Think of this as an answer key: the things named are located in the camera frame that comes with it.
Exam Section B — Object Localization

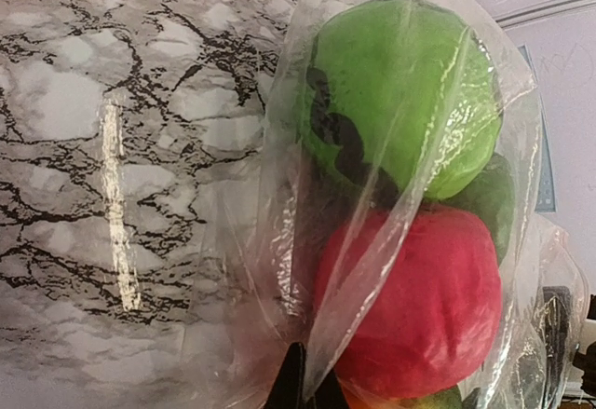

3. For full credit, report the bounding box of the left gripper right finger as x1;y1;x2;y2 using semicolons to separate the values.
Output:
310;369;347;409

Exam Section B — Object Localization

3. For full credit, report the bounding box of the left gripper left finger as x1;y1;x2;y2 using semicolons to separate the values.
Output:
264;342;306;409

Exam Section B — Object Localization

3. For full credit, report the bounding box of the clear zip top bag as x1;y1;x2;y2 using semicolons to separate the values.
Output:
206;0;589;408

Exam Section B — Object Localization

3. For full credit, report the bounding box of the pink fake dragon fruit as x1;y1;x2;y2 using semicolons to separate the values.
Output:
334;204;502;401

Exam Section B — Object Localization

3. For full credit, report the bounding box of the dark green fake vegetable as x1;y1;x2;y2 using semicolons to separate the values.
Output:
444;153;515;266

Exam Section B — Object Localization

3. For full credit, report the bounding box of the light blue perforated basket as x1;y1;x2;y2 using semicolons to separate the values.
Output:
514;45;557;214

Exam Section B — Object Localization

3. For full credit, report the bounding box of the right aluminium frame post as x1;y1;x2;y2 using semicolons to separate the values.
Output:
494;0;595;29

